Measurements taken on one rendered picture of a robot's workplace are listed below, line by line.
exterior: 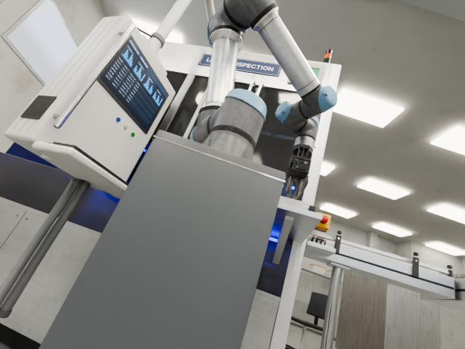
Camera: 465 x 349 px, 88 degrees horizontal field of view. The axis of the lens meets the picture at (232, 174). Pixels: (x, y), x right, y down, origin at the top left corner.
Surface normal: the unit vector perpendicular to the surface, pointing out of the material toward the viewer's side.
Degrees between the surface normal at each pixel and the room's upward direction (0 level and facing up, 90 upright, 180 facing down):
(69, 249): 90
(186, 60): 90
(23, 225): 90
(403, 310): 90
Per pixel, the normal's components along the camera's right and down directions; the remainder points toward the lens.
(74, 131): 0.91, 0.16
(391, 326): 0.11, -0.38
